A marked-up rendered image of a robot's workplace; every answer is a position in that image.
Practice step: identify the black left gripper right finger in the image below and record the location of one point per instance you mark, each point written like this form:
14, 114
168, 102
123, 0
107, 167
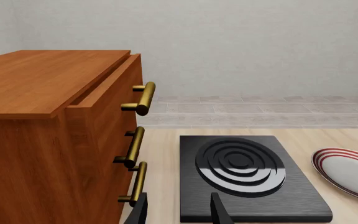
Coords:
218, 213

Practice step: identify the white plate with red rings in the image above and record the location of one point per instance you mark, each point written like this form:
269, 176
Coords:
343, 172

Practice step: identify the wooden drawer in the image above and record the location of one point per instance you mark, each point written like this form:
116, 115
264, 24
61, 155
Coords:
104, 109

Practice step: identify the flat black stove plate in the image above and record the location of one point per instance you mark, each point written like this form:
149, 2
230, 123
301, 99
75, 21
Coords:
291, 200

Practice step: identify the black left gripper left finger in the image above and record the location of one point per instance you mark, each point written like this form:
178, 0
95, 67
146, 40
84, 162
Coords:
140, 212

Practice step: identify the wooden cabinet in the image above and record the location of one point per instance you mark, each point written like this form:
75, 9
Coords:
20, 98

